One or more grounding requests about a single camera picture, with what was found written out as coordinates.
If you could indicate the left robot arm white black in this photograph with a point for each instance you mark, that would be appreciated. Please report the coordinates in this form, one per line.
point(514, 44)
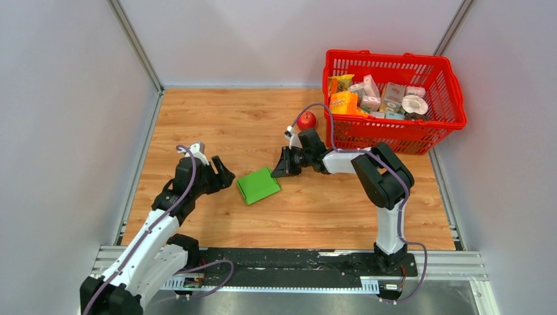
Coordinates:
point(158, 251)

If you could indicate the white red box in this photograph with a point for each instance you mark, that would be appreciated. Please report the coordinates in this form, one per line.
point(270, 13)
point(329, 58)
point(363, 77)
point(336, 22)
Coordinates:
point(392, 96)

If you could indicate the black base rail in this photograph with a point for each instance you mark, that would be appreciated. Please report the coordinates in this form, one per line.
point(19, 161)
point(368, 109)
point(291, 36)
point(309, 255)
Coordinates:
point(253, 269)

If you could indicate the orange snack box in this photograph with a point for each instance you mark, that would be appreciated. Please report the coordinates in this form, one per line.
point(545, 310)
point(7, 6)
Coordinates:
point(346, 102)

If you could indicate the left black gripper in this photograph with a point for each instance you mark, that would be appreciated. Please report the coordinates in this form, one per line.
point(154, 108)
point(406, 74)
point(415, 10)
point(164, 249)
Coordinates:
point(224, 177)

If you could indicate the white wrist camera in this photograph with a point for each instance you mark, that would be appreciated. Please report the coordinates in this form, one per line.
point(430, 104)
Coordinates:
point(197, 151)
point(292, 137)

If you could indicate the yellow snack bag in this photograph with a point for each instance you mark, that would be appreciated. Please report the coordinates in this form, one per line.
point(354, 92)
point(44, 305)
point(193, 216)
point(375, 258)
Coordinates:
point(339, 83)

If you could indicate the red plastic basket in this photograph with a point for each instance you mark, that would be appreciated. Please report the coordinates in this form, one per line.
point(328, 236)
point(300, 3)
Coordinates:
point(434, 73)

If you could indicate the small pink white box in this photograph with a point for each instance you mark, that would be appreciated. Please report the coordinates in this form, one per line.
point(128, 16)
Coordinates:
point(415, 91)

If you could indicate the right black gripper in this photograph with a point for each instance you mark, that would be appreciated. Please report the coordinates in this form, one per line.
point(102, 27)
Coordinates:
point(285, 167)

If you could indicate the pink white carton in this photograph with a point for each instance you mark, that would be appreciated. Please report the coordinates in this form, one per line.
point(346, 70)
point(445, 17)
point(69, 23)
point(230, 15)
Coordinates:
point(370, 86)

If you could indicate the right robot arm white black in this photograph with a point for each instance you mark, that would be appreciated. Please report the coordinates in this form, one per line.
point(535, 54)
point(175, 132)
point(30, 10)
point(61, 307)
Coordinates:
point(383, 176)

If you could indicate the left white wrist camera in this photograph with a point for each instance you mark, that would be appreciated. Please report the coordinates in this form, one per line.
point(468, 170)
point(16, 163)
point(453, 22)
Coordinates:
point(197, 151)

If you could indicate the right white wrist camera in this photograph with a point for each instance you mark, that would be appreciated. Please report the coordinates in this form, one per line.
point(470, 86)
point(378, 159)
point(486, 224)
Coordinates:
point(292, 137)

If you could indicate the pink box in basket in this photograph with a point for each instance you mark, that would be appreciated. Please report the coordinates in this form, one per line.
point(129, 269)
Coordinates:
point(370, 103)

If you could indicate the red apple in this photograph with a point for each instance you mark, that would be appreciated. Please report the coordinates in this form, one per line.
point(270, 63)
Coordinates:
point(306, 121)

